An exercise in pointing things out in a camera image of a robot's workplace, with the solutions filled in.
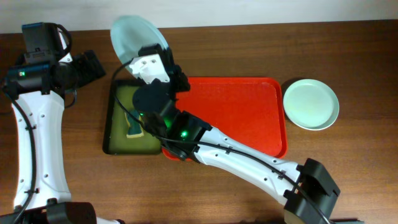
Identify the red plastic tray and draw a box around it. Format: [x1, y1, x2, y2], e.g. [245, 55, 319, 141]
[176, 77, 288, 159]

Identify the light blue plate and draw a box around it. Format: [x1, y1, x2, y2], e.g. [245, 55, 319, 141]
[110, 16, 169, 80]

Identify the black tray with green liquid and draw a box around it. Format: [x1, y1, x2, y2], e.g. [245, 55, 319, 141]
[103, 80, 162, 155]

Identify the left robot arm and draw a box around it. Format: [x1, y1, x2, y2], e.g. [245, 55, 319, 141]
[1, 50, 108, 223]

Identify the light green plate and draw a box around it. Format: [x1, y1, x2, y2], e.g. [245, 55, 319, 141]
[283, 79, 340, 131]

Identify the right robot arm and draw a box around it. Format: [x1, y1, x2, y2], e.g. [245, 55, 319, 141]
[129, 44, 340, 223]

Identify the green yellow sponge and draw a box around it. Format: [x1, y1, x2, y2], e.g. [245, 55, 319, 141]
[125, 110, 144, 139]

